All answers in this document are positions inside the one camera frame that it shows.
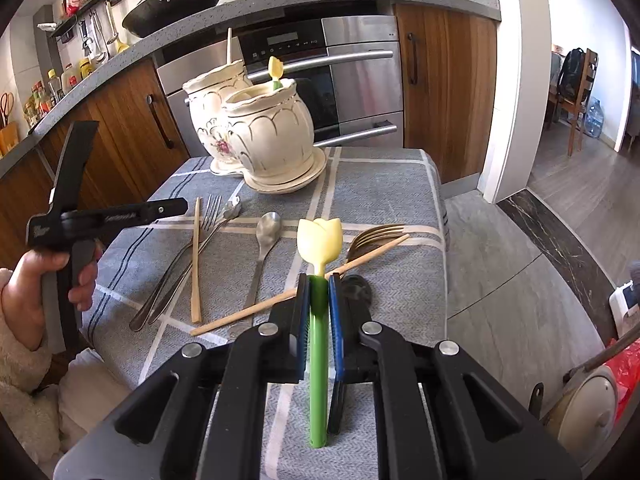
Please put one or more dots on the person's left hand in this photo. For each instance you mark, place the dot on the person's left hand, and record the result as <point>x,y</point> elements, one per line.
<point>22,300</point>

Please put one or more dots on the black backpack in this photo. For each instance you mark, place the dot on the black backpack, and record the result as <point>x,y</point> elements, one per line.
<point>571,72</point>

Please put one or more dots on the black spoon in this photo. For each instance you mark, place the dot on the black spoon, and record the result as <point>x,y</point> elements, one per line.
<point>357,290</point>

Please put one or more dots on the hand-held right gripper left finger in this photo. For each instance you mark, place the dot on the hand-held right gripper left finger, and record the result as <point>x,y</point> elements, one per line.
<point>302,332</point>

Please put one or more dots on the hanging kitchen utensils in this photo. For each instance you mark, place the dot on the hanging kitchen utensils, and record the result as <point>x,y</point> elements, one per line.
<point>102,32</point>

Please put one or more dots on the cream ceramic jar gold trim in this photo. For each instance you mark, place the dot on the cream ceramic jar gold trim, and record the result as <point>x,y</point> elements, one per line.
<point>272,135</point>

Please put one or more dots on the grey checked tablecloth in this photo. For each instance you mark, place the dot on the grey checked tablecloth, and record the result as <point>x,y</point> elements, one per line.
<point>390,200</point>

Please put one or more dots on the cream ceramic jar floral print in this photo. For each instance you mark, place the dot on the cream ceramic jar floral print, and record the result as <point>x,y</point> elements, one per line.
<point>210,110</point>

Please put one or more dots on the long wooden base cabinets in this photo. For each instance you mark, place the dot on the long wooden base cabinets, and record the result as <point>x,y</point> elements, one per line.
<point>115,125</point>

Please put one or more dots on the wooden cabinet beside oven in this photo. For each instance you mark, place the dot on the wooden cabinet beside oven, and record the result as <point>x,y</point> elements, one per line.
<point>450,90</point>

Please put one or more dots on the slim silver spoon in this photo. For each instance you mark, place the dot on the slim silver spoon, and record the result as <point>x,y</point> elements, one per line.
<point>200,255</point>

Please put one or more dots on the wooden dining chair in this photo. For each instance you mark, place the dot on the wooden dining chair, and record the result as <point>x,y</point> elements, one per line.
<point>575,110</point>

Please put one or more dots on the stainless steel oven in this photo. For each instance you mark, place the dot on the stainless steel oven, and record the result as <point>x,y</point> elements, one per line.
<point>365,75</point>

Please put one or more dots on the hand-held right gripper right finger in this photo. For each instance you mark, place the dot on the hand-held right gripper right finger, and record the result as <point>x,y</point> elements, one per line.
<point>336,332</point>

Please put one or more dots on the row of condiment bottles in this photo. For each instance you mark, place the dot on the row of condiment bottles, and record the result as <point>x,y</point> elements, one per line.
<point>55,90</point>

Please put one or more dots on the white round pot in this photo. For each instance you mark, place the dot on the white round pot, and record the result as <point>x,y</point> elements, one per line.
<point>585,415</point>

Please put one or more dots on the person's left forearm white sleeve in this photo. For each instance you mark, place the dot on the person's left forearm white sleeve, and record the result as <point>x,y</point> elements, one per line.
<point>20,400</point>

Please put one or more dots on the grey kitchen countertop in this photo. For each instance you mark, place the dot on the grey kitchen countertop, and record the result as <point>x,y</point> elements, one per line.
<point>280,2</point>

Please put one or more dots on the large silver spoon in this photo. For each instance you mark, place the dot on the large silver spoon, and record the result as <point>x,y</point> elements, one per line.
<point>267,232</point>

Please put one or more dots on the gold fork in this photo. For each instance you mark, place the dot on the gold fork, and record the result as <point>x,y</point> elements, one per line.
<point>372,237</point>

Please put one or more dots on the red plastic bag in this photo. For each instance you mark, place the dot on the red plastic bag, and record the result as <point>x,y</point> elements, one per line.
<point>627,375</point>

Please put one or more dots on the red scissors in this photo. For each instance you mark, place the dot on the red scissors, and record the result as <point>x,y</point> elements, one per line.
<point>6,107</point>

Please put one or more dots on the yellow tulip green-stemmed utensil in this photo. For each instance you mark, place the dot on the yellow tulip green-stemmed utensil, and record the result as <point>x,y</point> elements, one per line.
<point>319,242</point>
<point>275,67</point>

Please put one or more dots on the silver fork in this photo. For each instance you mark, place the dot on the silver fork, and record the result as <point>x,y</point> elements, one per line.
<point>172,275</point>

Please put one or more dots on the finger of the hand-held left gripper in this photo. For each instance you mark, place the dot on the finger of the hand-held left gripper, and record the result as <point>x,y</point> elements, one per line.
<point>167,207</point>

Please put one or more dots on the wooden chopstick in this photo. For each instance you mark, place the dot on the wooden chopstick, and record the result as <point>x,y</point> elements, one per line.
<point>196,260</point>
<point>260,307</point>
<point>229,47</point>

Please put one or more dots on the clear water jug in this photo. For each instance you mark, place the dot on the clear water jug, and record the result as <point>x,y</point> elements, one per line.
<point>595,119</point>

